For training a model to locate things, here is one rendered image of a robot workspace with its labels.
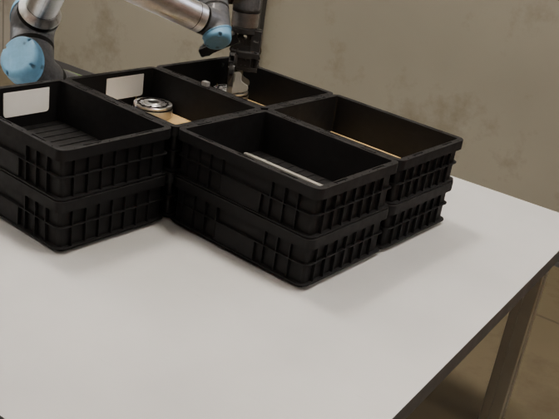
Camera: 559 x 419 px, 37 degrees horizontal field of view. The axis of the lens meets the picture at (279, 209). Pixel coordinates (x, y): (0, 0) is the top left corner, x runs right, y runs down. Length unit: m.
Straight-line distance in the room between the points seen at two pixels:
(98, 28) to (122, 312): 3.64
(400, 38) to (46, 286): 2.62
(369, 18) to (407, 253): 2.18
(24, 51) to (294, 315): 1.09
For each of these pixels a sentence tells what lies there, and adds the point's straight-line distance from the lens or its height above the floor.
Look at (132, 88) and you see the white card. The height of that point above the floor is 0.88.
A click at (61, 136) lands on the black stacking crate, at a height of 0.83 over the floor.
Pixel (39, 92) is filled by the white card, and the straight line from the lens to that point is 2.08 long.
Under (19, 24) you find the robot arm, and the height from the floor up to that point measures 0.99.
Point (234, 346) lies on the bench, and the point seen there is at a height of 0.70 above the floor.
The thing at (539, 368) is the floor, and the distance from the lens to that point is 3.07.
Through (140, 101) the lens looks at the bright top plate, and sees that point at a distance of 2.22.
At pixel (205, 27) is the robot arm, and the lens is 2.18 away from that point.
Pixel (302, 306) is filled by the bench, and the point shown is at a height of 0.70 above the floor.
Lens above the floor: 1.52
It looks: 23 degrees down
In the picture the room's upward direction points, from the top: 9 degrees clockwise
